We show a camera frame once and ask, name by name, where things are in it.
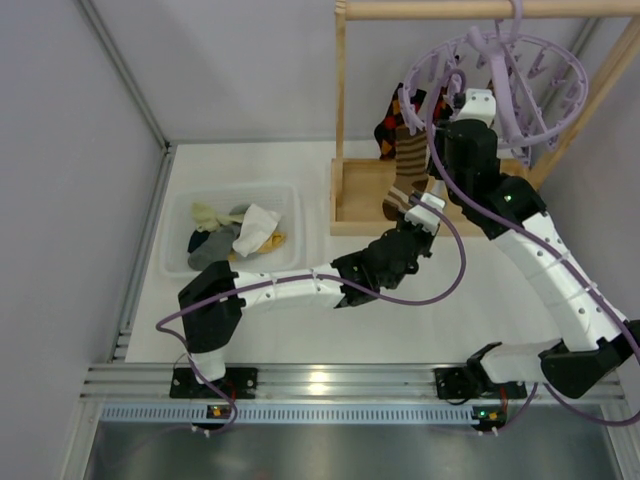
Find brown striped sock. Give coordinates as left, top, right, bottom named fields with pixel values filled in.
left=382, top=126, right=430, bottom=221

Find white sock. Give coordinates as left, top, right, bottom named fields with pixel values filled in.
left=233, top=204, right=281, bottom=257

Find white plastic basket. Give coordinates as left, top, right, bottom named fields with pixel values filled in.
left=159, top=182, right=304, bottom=279

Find aluminium mounting rail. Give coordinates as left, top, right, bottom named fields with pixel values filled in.
left=79, top=363, right=626, bottom=426

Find mustard yellow sock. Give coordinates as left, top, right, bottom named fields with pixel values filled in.
left=227, top=231, right=287, bottom=262

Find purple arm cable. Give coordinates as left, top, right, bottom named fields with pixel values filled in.
left=156, top=207, right=469, bottom=436
left=427, top=69, right=640, bottom=426

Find grey sock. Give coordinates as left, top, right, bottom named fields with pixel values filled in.
left=187, top=225, right=241, bottom=271

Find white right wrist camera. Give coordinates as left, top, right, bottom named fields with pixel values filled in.
left=453, top=88, right=497, bottom=126

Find argyle sock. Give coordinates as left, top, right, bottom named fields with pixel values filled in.
left=374, top=82, right=405, bottom=161
left=432, top=89, right=454, bottom=126

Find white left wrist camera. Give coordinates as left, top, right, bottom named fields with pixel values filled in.
left=404, top=192, right=446, bottom=236

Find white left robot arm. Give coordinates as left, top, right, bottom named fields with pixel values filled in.
left=178, top=214, right=440, bottom=389

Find pale yellow sock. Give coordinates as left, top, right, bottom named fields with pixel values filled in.
left=191, top=202, right=249, bottom=233

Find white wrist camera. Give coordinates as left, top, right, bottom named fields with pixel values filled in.
left=453, top=88, right=497, bottom=126
left=404, top=192, right=446, bottom=236

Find purple round clip hanger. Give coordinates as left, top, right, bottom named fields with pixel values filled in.
left=399, top=1, right=589, bottom=165

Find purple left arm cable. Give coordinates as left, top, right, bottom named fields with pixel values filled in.
left=156, top=207, right=469, bottom=436

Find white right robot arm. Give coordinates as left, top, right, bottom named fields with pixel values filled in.
left=434, top=119, right=639, bottom=399

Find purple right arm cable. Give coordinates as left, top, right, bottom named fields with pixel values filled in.
left=427, top=69, right=640, bottom=426

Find wooden hanger rack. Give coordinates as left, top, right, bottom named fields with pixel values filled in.
left=328, top=0, right=640, bottom=237

